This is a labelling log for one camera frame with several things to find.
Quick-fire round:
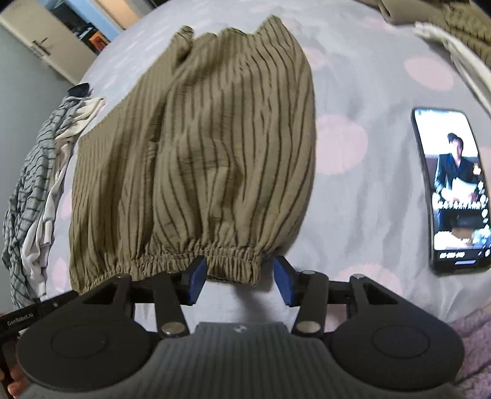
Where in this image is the purple fluffy blanket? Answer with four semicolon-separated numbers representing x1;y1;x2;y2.
448;306;491;399

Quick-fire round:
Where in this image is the polka dot bedsheet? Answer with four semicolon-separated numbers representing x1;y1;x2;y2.
36;0;491;331

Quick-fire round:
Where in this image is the smartphone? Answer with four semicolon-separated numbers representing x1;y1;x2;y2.
411;107;491;275

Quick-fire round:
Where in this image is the white door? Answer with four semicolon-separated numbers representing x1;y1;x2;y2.
0;6;97;86

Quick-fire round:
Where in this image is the white garment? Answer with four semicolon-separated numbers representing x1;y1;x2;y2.
21;96;105;298

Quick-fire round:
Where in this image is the folded olive knit garment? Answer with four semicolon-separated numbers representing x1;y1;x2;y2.
437;0;491;68

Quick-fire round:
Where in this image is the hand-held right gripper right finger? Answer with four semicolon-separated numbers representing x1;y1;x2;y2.
272;256;404;339

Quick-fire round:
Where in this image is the folded beige garment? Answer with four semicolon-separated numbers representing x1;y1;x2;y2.
378;0;451;24

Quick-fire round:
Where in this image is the metal door handle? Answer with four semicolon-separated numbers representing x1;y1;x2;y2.
31;37;51;58

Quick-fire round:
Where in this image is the grey striped sweater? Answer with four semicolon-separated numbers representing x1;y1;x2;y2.
2;83;93;308

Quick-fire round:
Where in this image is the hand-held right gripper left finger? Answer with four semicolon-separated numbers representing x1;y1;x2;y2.
77;256;208;339

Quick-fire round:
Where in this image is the olive striped garment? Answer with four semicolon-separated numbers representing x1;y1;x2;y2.
69;14;317;296

